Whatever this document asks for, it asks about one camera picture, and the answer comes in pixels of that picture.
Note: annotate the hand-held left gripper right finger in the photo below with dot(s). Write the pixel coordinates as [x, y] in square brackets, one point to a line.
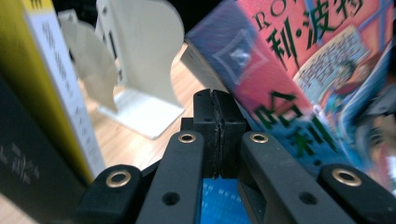
[230, 133]

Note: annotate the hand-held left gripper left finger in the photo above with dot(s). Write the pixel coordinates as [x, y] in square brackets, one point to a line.
[205, 124]

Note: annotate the blue book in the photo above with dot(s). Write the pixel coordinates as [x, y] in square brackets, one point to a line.
[222, 202]

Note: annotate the red illustrated book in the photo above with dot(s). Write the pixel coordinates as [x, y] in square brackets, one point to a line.
[295, 77]

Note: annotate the yellow book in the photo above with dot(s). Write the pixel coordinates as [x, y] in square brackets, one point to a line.
[37, 77]

